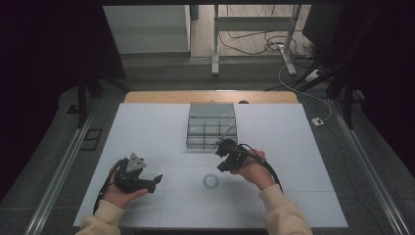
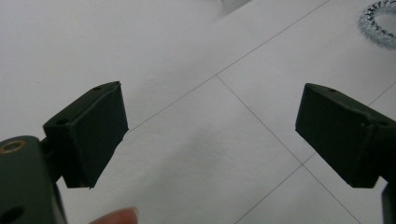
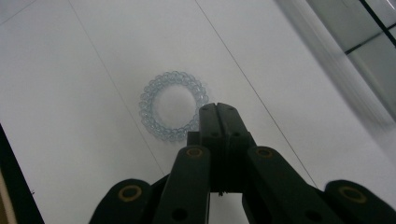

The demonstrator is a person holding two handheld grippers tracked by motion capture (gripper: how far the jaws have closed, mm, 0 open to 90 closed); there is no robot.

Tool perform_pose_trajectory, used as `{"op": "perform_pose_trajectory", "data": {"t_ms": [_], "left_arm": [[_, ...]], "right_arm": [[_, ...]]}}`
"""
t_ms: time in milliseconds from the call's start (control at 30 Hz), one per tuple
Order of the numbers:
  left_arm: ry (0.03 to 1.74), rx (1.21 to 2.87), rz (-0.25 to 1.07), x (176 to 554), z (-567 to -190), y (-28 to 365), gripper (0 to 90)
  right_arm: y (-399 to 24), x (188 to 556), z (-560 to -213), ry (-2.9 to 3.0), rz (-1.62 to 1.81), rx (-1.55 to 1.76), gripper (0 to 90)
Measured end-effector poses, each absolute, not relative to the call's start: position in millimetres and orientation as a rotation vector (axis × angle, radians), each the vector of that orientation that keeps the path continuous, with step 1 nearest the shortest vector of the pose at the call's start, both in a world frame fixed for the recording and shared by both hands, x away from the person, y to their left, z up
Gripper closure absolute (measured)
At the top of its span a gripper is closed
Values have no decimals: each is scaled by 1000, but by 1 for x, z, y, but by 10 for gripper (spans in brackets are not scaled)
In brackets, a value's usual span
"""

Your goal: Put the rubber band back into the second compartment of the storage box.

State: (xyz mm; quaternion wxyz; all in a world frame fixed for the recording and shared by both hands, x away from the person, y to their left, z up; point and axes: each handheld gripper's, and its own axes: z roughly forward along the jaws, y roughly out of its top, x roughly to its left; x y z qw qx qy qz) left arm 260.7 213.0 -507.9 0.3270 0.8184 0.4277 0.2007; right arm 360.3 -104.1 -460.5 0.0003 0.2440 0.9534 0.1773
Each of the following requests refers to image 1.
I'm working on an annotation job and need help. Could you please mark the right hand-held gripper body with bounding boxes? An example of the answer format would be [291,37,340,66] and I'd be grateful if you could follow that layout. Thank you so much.
[224,144,250,171]

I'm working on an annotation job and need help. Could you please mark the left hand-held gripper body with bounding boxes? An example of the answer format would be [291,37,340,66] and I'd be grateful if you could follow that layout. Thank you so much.
[114,152,147,194]

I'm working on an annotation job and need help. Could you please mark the clear plastic compartment box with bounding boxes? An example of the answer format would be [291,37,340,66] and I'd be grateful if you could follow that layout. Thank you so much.
[185,102,239,151]

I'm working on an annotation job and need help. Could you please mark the person's left hand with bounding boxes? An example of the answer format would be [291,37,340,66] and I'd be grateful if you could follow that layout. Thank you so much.
[102,168,150,210]

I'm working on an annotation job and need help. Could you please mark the person's right hand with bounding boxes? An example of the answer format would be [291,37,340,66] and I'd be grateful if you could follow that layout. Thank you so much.
[229,149,277,192]

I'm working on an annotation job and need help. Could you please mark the white board table cover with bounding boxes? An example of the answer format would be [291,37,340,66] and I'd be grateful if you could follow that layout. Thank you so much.
[72,103,348,229]

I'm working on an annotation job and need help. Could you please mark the wooden table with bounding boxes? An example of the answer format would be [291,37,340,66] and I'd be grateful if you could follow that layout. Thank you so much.
[123,90,300,105]

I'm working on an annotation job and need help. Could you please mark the black metal stand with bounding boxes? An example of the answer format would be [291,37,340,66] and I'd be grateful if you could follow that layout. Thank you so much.
[264,9,380,130]
[75,63,132,129]

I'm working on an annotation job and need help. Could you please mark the white power strip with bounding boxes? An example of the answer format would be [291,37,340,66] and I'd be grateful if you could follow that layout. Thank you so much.
[303,69,323,83]

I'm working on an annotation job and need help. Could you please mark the white cabinet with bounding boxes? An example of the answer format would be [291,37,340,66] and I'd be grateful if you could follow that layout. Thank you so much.
[102,4,192,56]

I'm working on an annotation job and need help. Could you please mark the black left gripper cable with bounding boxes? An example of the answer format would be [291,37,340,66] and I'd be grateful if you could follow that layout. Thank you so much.
[92,160,121,216]

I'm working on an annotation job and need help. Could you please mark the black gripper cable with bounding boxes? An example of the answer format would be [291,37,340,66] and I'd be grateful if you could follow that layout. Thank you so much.
[240,142,285,194]
[92,160,121,216]

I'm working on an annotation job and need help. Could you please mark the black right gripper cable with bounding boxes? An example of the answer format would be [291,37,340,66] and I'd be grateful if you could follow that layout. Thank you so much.
[240,142,285,194]

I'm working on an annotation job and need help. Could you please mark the black floor frame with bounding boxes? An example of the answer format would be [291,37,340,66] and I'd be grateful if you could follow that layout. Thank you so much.
[79,128,104,152]

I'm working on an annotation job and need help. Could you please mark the aluminium rail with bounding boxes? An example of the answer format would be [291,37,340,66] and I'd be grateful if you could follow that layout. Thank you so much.
[23,97,100,235]
[328,97,415,235]

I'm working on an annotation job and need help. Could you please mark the black floor cables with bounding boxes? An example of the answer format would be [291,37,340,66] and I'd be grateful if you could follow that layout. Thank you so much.
[217,4,315,62]

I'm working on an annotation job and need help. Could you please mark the white floor cable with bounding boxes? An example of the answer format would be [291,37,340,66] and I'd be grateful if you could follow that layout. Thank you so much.
[277,63,334,123]

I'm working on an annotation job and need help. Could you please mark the white metal desk frame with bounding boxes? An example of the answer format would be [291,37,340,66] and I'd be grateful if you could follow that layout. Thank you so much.
[210,4,303,77]

